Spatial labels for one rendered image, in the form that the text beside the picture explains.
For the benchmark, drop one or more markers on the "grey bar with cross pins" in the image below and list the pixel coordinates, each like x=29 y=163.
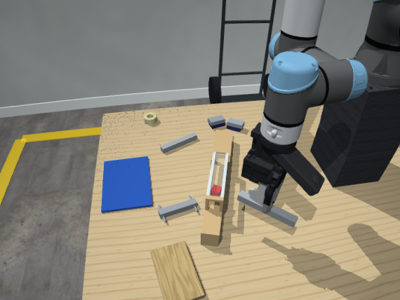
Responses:
x=177 y=208

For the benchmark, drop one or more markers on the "light brown wooden board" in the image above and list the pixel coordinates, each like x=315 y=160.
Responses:
x=176 y=273

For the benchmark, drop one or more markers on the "grey square stick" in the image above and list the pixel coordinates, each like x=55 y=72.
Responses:
x=275 y=212
x=178 y=142

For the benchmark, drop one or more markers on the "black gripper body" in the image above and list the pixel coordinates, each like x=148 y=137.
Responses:
x=259 y=166

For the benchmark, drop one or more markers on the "beige roll of tape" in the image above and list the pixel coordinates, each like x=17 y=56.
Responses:
x=150 y=118

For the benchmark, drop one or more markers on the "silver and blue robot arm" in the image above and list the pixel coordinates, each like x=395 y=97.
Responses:
x=306 y=76

